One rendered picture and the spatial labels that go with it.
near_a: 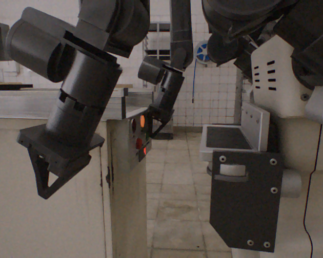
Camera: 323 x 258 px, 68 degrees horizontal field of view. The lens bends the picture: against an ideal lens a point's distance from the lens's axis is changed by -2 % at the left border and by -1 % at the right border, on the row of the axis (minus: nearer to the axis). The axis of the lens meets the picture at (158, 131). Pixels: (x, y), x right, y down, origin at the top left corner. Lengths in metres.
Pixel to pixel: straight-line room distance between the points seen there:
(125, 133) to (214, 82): 4.13
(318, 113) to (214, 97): 4.41
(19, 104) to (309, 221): 0.64
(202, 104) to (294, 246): 4.26
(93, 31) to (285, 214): 0.42
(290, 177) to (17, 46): 0.40
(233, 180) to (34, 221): 0.52
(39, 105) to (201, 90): 4.14
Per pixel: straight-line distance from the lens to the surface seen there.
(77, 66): 0.28
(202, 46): 4.54
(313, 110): 0.29
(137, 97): 0.82
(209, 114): 4.68
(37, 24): 0.32
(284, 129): 0.43
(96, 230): 0.64
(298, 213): 0.50
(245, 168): 0.38
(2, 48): 1.33
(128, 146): 0.58
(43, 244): 0.75
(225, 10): 0.23
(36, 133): 0.31
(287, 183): 0.41
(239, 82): 1.65
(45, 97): 0.61
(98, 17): 0.25
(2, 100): 0.69
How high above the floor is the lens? 0.92
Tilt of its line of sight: 11 degrees down
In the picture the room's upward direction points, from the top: straight up
